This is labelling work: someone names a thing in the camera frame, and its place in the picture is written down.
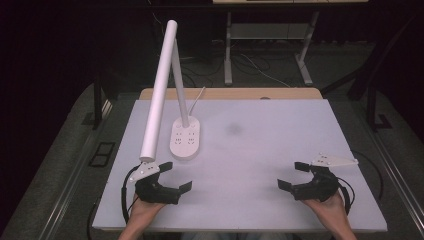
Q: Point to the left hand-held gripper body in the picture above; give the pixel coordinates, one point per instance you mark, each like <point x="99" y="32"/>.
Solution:
<point x="156" y="193"/>

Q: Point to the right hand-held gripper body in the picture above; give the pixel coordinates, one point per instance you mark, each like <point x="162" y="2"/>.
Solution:
<point x="321" y="188"/>

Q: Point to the person's left hand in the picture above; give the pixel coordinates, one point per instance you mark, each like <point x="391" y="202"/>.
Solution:
<point x="143" y="210"/>

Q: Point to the person's right hand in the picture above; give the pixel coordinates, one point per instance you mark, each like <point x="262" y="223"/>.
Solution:
<point x="325" y="210"/>

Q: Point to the white table mat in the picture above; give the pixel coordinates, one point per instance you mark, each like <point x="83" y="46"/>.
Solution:
<point x="253" y="160"/>

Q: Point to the white desk lamp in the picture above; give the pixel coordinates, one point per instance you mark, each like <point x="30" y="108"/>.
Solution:
<point x="160" y="93"/>

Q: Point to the black metal stand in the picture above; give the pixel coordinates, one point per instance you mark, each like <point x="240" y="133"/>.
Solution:
<point x="370" y="76"/>
<point x="98" y="100"/>

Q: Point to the desk with grey metal legs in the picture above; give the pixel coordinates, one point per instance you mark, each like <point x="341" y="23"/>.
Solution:
<point x="266" y="31"/>

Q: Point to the black floor frame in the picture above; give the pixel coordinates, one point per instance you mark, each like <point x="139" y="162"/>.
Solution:
<point x="101" y="154"/>

